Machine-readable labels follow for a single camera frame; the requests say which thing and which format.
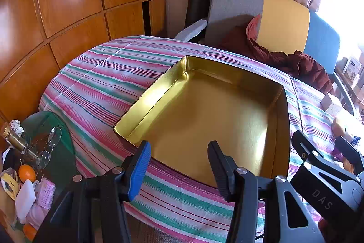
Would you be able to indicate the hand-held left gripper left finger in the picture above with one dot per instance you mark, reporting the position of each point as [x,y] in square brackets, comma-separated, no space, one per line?
[139,171]

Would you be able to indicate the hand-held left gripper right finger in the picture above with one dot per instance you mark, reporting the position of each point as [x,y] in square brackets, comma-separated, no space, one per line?
[220,171]

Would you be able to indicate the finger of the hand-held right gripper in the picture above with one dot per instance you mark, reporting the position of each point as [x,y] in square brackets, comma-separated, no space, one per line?
[348,150]
[305,147]

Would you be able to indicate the white tall box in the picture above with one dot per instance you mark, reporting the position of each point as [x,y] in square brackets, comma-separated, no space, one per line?
[331,102]

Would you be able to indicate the gold tin box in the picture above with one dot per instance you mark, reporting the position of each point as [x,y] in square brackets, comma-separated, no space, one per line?
[199,106]

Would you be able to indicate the wooden side desk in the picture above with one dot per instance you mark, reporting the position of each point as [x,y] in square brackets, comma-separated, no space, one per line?
[357,92]

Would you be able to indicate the green glass side table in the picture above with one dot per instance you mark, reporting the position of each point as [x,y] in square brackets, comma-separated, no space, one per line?
[62,163]

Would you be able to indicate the white box with blue label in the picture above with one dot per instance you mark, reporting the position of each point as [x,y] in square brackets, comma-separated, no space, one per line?
[352,66]

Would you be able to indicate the dark red garment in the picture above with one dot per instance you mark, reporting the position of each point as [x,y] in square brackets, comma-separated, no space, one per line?
[301,63]

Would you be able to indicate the pink tissue packets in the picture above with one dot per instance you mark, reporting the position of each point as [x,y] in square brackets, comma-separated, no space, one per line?
[47,191]

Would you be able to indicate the eyeglasses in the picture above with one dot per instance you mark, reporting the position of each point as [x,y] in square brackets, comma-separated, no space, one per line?
[45,159]

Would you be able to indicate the striped tablecloth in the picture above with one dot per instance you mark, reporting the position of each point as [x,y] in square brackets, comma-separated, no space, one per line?
[99,83]

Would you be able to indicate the orange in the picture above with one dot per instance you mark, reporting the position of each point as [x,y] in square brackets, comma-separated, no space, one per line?
[27,173]
[30,231]

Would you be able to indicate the white plastic case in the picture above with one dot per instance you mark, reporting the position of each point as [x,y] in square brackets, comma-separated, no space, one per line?
[25,199]

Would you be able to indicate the glass bottle with gold cap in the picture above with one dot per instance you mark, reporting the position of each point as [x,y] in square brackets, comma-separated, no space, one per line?
[15,142]

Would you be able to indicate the grey yellow blue armchair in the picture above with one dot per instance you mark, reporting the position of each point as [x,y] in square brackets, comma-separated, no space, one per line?
[284,21]

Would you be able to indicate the yellow white packet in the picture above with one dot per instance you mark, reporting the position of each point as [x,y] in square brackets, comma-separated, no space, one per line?
[8,183]

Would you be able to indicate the crumpled paper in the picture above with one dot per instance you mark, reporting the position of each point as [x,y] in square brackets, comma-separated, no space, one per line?
[15,126]

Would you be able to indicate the window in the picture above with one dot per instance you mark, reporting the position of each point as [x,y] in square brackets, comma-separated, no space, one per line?
[347,18]

